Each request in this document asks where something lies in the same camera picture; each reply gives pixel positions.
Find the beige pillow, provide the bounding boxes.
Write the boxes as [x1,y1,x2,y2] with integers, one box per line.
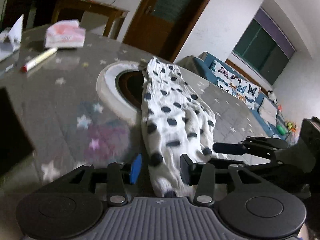
[260,102,278,123]

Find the dark flat object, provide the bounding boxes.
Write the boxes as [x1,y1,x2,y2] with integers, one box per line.
[0,87,36,176]

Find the white crumpled paper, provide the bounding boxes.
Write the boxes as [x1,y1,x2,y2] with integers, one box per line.
[0,14,24,62]

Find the colourful small toys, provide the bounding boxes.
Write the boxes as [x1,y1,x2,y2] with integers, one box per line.
[284,120,300,133]

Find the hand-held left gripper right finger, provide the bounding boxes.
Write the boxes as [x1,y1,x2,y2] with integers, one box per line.
[180,154,263,206]

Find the butterfly print cushion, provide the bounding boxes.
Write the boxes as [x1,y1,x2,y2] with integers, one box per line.
[212,60,262,109]

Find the round black induction cooktop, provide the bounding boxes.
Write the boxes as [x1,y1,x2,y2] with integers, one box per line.
[96,62,150,122]

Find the white polka dot pants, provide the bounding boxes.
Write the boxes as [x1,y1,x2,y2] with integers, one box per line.
[140,57,218,198]

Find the brown wooden door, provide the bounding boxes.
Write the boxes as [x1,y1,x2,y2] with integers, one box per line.
[122,0,223,63]

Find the brown wooden side table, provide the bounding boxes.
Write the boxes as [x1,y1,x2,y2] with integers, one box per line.
[51,0,129,38]

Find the dark sliding window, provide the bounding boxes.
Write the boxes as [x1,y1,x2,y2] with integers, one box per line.
[231,7,295,86]

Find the white marker pen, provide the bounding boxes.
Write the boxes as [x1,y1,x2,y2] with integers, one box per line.
[21,47,57,72]

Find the pink white tissue packet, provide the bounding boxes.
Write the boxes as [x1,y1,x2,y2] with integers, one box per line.
[44,20,87,48]

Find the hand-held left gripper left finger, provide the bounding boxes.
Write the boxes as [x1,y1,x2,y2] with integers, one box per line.
[57,153,143,205]

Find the grey star quilted table cover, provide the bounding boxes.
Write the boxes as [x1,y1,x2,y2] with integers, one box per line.
[0,24,280,205]

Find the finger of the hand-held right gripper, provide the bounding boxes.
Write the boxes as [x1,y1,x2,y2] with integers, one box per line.
[215,161,282,175]
[213,136,290,159]

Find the blue sofa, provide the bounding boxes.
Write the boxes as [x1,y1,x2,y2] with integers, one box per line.
[175,52,295,144]

